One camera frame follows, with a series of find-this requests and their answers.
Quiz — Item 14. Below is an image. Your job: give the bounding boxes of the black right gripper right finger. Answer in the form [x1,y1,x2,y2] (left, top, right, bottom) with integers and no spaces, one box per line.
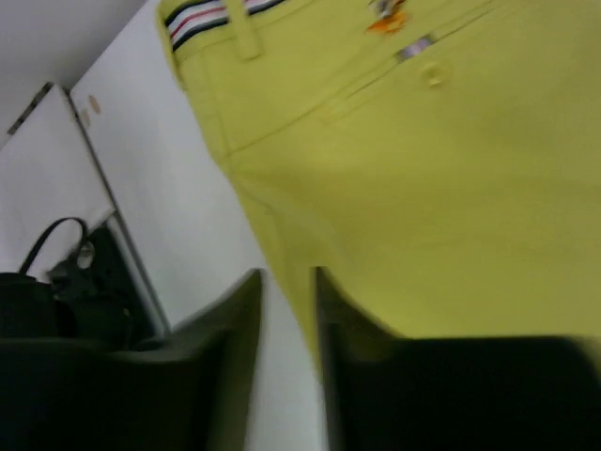
[314,268,600,450]

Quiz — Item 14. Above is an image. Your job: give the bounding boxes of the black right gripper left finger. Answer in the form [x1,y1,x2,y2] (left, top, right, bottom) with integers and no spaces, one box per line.
[1,269,263,450]

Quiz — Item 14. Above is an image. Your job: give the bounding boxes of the yellow trousers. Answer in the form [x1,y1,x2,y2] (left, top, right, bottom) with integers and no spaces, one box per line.
[157,1,600,337]

